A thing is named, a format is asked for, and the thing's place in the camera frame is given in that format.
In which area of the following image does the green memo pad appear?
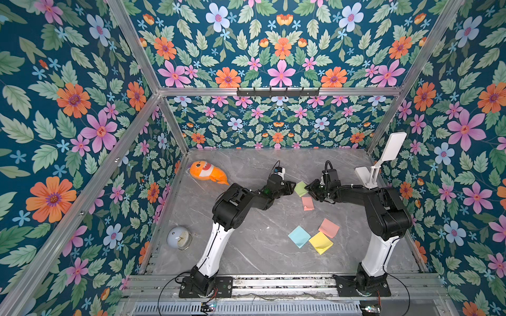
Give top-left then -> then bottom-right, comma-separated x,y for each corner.
294,181 -> 308,197

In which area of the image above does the small pink memo pad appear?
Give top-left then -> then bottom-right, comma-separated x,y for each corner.
301,196 -> 314,211

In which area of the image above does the large blue memo pad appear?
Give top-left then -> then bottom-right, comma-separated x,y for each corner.
288,226 -> 311,249

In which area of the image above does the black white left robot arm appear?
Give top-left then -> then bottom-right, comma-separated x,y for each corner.
187,173 -> 296,296

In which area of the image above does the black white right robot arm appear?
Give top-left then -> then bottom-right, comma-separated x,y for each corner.
305,180 -> 412,296

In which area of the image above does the large pink memo pad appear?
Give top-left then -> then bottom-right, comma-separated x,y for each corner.
318,219 -> 340,238

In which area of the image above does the yellow memo pad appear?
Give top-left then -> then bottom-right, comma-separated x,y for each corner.
309,232 -> 333,255

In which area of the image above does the white phone stand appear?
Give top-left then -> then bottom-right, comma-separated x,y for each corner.
354,132 -> 407,189

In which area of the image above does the orange clownfish plush toy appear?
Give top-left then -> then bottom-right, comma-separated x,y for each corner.
189,161 -> 229,185

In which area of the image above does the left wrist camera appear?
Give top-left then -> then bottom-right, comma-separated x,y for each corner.
273,166 -> 285,179

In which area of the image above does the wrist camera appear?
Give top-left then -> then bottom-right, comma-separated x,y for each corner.
273,166 -> 285,179
323,169 -> 339,183

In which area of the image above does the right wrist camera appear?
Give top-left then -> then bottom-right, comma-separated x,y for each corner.
323,169 -> 339,183

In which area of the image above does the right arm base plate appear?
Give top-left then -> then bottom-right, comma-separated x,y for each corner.
332,273 -> 391,297

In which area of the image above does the black hook rail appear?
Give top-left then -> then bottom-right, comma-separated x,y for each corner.
236,87 -> 320,98

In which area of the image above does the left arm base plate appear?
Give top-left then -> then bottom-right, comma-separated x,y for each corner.
178,276 -> 233,300

